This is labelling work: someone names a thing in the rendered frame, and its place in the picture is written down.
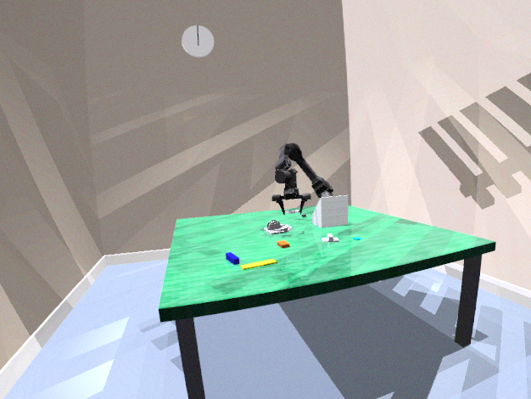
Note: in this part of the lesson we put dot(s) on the blue rectangular bar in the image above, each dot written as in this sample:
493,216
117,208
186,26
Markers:
232,258

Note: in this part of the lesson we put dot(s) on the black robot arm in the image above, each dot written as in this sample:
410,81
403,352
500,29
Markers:
290,152

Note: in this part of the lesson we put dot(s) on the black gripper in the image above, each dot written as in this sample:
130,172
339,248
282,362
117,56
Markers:
279,199

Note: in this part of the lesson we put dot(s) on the orange block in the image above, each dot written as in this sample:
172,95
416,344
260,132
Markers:
283,244

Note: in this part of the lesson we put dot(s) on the yellow flat bar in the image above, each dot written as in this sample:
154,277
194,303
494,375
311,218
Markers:
258,264

